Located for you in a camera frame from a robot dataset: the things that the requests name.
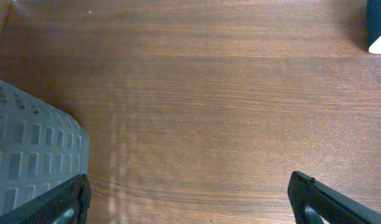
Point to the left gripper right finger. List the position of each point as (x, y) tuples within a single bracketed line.
[(314, 202)]

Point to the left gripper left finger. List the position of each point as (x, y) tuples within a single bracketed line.
[(65, 203)]

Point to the white barcode scanner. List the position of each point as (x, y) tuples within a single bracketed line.
[(373, 12)]

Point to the grey plastic mesh basket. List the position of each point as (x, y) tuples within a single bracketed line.
[(40, 147)]

